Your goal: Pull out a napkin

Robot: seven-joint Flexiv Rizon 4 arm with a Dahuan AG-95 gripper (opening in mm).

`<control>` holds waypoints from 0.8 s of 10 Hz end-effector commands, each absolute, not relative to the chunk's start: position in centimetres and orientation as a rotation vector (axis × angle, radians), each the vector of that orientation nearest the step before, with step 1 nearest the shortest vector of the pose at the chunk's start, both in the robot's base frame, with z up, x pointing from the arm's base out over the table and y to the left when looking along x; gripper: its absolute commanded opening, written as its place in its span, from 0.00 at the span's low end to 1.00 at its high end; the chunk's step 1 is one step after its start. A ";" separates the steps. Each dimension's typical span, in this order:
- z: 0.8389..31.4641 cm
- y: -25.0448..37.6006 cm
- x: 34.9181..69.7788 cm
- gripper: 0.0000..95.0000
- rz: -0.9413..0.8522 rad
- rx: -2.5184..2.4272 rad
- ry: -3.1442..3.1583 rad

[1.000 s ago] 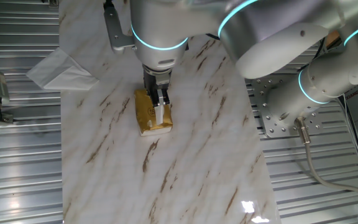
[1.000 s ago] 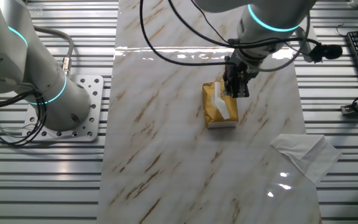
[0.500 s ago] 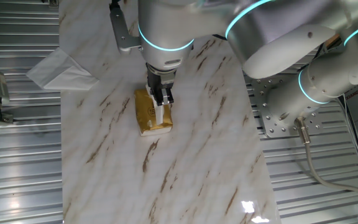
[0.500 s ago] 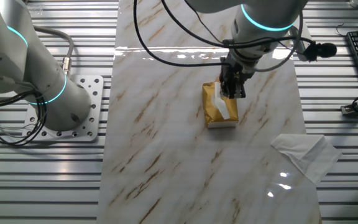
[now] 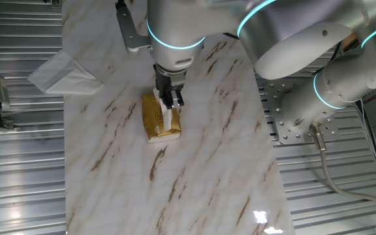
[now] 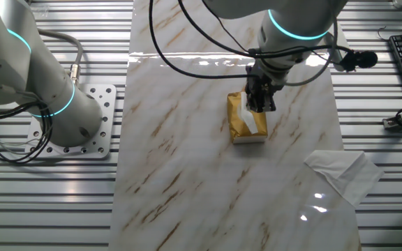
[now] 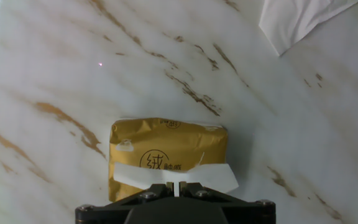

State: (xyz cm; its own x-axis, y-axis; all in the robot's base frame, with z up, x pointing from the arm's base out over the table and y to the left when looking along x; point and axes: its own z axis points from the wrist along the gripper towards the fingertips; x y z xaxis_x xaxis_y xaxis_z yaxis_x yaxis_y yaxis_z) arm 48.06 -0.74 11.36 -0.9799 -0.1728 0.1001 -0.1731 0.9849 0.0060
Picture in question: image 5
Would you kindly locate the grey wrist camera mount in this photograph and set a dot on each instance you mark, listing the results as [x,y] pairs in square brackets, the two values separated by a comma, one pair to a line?
[129,29]

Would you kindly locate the gold tissue pack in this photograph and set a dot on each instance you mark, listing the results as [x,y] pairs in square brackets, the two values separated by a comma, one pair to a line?
[150,117]

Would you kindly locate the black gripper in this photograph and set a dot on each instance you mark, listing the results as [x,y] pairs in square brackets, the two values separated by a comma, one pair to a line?
[170,81]

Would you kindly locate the marble pattern board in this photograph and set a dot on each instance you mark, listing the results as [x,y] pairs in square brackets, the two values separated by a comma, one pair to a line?
[191,179]

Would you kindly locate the small metal corner bracket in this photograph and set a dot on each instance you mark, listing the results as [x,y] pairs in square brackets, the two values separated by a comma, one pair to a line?
[56,3]

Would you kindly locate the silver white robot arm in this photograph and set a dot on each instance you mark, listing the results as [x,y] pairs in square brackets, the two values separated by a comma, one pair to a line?
[289,39]

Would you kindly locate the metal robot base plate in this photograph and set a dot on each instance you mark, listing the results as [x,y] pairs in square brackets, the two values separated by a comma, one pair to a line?
[284,130]

